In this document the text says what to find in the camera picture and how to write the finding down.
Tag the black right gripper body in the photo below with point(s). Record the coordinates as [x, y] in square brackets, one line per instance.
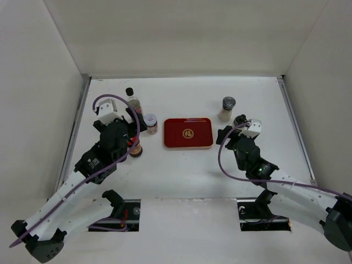
[233, 135]

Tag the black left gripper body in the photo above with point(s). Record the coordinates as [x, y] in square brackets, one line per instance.
[133, 127]

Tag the red-lid chili sauce jar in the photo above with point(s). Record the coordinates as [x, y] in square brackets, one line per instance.
[137, 150]

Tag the small white-lid spice jar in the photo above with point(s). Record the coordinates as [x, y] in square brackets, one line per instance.
[151, 123]

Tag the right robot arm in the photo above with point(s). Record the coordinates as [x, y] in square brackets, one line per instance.
[324, 210]

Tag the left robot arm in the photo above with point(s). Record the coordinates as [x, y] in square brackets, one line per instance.
[45, 233]

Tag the black-cap white powder jar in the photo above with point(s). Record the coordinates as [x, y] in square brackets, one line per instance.
[240, 121]

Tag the tall dark sauce bottle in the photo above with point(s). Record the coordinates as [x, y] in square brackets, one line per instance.
[134, 102]

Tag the clear-top salt grinder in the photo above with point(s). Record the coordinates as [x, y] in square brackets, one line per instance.
[228, 104]

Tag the red gold-rimmed tray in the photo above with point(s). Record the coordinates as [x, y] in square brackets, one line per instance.
[187, 133]

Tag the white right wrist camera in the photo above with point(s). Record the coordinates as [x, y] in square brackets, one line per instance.
[252, 129]

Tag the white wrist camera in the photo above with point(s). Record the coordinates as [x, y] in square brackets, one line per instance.
[252, 129]
[107, 111]

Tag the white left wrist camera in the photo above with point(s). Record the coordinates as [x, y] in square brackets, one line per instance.
[107, 111]

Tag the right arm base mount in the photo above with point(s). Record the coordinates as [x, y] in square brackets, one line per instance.
[255, 216]

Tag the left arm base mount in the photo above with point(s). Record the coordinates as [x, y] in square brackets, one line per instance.
[125, 216]

